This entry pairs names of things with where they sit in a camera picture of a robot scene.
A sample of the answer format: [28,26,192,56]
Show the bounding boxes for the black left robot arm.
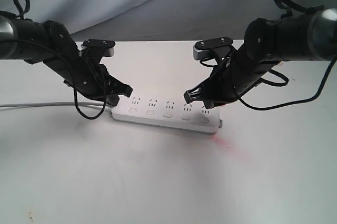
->
[1,0,133,106]

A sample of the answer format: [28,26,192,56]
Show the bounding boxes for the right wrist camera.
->
[193,37,233,60]

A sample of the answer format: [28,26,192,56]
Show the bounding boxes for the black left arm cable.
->
[0,38,111,120]

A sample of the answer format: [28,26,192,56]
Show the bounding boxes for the grey power cable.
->
[0,100,114,109]

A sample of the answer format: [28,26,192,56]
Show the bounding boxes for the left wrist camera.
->
[81,39,116,57]

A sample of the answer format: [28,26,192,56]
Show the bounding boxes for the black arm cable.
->
[200,50,337,110]
[0,38,111,120]

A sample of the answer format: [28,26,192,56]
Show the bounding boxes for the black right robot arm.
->
[184,0,336,109]

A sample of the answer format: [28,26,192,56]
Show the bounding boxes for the white five-outlet power strip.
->
[111,95,223,134]

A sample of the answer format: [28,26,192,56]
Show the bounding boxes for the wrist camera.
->
[81,39,116,57]
[193,37,233,60]

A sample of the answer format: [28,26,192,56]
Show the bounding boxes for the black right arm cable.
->
[200,50,337,110]

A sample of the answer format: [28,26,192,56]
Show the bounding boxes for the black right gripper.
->
[183,47,276,109]

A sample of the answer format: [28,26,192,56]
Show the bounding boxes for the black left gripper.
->
[43,34,132,106]

